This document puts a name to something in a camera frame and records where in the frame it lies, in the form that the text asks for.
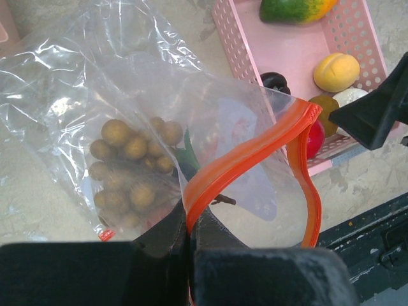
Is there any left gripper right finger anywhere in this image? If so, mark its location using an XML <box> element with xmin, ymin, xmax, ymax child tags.
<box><xmin>189</xmin><ymin>209</ymin><xmax>359</xmax><ymax>305</ymax></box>

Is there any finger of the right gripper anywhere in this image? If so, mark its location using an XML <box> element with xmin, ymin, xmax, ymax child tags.
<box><xmin>329</xmin><ymin>54</ymin><xmax>407</xmax><ymax>150</ymax></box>

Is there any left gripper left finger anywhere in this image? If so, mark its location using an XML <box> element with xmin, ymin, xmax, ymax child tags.
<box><xmin>1</xmin><ymin>204</ymin><xmax>188</xmax><ymax>305</ymax></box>

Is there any brown longan bunch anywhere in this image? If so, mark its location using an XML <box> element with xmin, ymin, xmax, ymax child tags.
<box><xmin>88</xmin><ymin>117</ymin><xmax>184</xmax><ymax>231</ymax></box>

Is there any clear zip top bag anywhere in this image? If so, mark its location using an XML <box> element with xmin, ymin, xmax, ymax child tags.
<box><xmin>1</xmin><ymin>1</ymin><xmax>321</xmax><ymax>247</ymax></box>

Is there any white mushroom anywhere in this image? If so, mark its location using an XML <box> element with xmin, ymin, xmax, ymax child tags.
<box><xmin>331</xmin><ymin>87</ymin><xmax>370</xmax><ymax>138</ymax></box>

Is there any brown kiwi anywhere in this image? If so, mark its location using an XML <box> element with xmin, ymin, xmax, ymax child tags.
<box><xmin>309</xmin><ymin>94</ymin><xmax>339</xmax><ymax>138</ymax></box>

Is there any red apple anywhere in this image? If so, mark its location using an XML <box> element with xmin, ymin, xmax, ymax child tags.
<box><xmin>307</xmin><ymin>120</ymin><xmax>325</xmax><ymax>159</ymax></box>

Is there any yellow orange peach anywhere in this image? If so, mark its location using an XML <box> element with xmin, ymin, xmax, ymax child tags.
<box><xmin>313</xmin><ymin>53</ymin><xmax>360</xmax><ymax>93</ymax></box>

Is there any dark purple mangosteen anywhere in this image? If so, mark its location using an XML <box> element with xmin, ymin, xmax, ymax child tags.
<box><xmin>260</xmin><ymin>72</ymin><xmax>291</xmax><ymax>95</ymax></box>

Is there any green orange mango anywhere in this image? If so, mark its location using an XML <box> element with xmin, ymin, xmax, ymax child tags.
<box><xmin>259</xmin><ymin>0</ymin><xmax>338</xmax><ymax>24</ymax></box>

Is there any pink plastic basket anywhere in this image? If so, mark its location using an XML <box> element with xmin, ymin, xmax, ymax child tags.
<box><xmin>213</xmin><ymin>1</ymin><xmax>407</xmax><ymax>179</ymax></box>

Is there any black metal base frame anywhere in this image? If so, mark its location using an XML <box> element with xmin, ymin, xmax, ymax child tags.
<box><xmin>317</xmin><ymin>194</ymin><xmax>407</xmax><ymax>305</ymax></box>

